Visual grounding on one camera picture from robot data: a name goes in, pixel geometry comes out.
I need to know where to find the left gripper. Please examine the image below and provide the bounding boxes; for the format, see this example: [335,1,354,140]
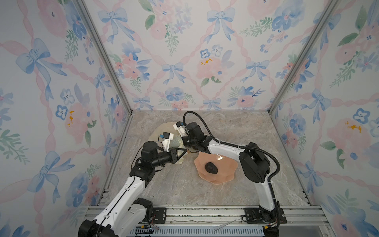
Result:
[152,148,187,168]

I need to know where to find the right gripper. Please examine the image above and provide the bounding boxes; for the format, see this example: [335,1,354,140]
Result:
[171,135,198,148]

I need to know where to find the yellow plastic bag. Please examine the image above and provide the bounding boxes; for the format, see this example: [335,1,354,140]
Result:
[141,122,187,168]

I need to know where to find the dark avocado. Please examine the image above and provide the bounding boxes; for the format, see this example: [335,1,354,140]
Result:
[205,162,218,174]

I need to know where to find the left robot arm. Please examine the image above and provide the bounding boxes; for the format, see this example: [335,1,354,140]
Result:
[78,141,187,237]

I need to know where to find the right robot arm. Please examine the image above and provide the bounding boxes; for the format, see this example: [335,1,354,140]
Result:
[174,122,280,223]

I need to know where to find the pink scalloped fruit plate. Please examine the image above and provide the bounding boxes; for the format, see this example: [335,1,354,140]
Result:
[194,153,238,185]

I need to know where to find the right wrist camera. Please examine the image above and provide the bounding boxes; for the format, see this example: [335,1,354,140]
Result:
[173,121,188,137]

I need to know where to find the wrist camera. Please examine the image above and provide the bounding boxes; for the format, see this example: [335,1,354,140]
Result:
[173,121,188,137]
[159,132,174,152]

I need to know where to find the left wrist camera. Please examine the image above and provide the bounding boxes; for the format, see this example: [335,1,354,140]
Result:
[159,132,174,152]

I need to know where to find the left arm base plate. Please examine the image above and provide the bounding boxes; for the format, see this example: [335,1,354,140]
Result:
[149,207,167,224]

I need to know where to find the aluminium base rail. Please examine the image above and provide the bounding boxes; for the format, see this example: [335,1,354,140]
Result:
[85,205,336,237]

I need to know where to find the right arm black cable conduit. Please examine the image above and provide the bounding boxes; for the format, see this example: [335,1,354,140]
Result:
[183,111,281,205]

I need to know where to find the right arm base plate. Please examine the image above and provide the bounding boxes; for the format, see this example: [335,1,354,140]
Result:
[243,207,287,224]

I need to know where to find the left aluminium corner post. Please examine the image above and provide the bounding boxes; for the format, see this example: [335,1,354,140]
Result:
[73,0,132,116]

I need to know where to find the aluminium corner post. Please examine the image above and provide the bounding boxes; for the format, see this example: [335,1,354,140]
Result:
[73,0,132,116]
[268,0,340,116]

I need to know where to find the right aluminium corner post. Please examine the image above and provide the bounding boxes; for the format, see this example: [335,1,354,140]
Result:
[268,0,340,116]

